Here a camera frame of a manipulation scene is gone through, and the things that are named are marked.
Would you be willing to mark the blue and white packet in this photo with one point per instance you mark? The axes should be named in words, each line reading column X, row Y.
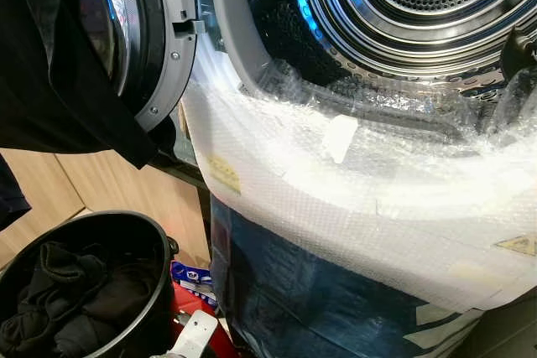
column 191, row 278

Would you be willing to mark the yellow triangle warning sticker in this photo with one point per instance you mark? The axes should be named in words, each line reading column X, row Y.
column 516, row 246

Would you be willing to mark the large black hanging garment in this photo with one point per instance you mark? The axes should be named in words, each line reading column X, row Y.
column 50, row 64

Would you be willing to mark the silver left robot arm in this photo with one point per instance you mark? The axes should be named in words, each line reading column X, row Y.
column 195, row 334

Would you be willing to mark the grey round washer door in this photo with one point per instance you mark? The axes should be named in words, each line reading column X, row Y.
column 172, row 56

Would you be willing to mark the dark blue washing machine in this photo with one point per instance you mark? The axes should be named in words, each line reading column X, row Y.
column 327, row 308

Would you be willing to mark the white bubble wrap sheet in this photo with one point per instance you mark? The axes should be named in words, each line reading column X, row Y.
column 377, row 199

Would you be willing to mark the black clothes pile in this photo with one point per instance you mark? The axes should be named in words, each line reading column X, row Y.
column 75, row 299

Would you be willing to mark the dark navy cloth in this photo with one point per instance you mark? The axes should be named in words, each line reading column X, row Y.
column 10, row 194

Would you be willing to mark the black round laundry bucket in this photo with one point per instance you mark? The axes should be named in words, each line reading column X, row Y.
column 155, row 291

